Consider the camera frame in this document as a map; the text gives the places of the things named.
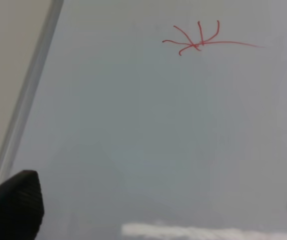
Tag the red marker scribble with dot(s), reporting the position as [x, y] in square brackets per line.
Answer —
[205, 41]

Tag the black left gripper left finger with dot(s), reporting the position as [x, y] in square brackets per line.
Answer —
[21, 206]

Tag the white whiteboard with aluminium frame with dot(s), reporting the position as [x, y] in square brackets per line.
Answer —
[133, 142]

